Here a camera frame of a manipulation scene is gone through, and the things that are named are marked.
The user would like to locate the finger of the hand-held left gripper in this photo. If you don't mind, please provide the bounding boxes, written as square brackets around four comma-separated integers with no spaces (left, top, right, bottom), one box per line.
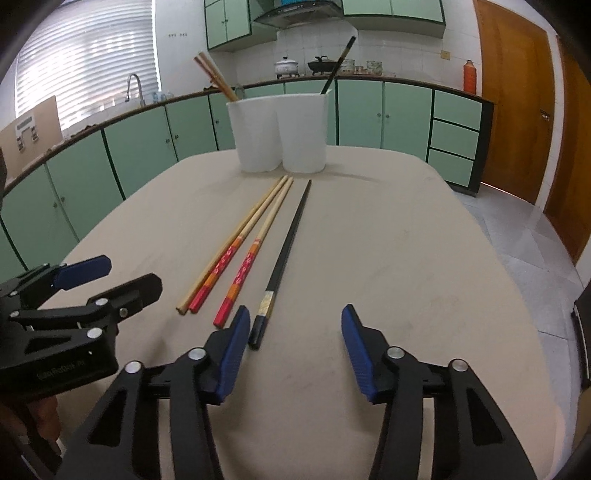
[9,255,113,305]
[9,272,163,344]

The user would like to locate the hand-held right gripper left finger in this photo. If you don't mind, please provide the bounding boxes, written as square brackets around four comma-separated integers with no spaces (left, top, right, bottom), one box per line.
[55,305,251,480]

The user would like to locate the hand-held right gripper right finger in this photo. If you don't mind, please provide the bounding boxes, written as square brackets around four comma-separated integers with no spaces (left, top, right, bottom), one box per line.
[341,304,539,480]

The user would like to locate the plain wooden chopstick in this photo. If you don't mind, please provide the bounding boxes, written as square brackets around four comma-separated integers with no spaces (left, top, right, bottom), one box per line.
[176,174,288,315]
[198,51,240,101]

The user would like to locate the red-ended wooden chopstick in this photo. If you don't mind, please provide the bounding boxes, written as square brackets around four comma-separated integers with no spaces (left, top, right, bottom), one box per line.
[187,175,291,315]
[193,54,236,102]
[213,178,295,329]

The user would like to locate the black chopstick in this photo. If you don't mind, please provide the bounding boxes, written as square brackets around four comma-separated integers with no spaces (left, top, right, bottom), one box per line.
[321,36,357,95]
[248,180,313,350]

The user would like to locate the white two-compartment utensil holder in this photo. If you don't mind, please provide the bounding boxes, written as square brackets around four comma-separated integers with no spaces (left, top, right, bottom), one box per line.
[226,89,333,174]

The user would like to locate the person's left hand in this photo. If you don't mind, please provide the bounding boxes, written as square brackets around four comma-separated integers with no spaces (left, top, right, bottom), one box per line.
[30,395,63,450]

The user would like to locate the green kitchen base cabinets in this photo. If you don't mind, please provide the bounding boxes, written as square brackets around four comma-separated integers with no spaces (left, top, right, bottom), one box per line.
[0,76,495,282]

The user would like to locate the cardboard box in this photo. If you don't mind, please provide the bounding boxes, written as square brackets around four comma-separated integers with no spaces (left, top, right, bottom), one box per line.
[0,95,63,178]

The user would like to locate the metal kitchen faucet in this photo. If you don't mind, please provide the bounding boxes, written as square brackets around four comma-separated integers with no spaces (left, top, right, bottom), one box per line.
[126,73,144,108]

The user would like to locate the white window blinds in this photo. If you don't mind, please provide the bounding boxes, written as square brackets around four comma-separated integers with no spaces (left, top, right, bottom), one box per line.
[16,0,160,132]

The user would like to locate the green drawer stack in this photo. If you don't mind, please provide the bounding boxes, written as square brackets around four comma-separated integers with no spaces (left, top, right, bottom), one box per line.
[427,89,483,188]

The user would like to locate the white lidded pot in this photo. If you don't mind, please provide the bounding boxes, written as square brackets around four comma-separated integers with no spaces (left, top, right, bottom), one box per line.
[274,56,301,78]

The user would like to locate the wooden door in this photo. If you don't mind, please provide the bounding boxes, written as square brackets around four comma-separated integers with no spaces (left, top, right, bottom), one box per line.
[473,0,557,206]
[542,37,591,266]

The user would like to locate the black wok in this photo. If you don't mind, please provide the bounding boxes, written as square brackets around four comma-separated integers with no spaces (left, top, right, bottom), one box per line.
[307,55,340,75]

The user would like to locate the black range hood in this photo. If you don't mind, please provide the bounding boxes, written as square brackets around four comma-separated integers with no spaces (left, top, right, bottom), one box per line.
[253,0,345,29]

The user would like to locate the green wall cabinet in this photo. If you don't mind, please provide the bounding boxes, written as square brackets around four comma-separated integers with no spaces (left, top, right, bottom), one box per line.
[342,0,446,26]
[204,0,278,52]

